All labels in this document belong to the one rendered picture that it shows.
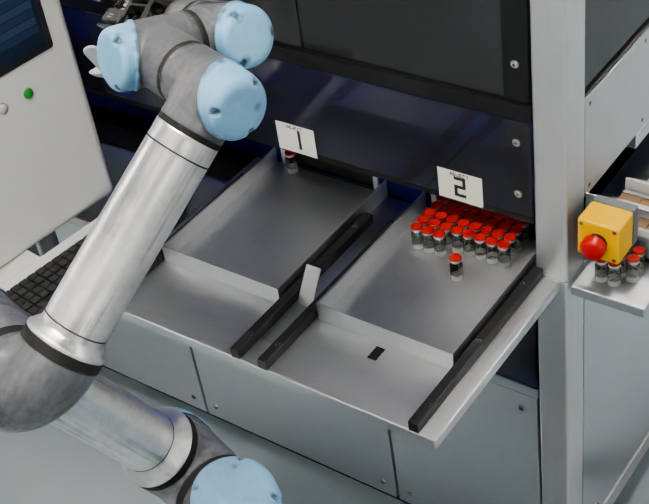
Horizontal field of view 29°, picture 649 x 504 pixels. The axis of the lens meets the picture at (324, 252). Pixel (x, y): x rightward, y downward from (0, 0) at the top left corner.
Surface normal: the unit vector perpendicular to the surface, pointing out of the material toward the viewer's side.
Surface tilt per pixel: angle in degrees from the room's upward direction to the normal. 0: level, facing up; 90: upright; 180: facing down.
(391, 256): 0
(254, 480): 8
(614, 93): 90
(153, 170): 50
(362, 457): 90
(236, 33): 75
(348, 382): 0
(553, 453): 90
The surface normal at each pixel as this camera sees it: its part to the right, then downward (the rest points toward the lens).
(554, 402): -0.57, 0.57
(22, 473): -0.12, -0.77
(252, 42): 0.59, 0.20
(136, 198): -0.18, 0.00
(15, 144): 0.74, 0.34
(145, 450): 0.58, 0.47
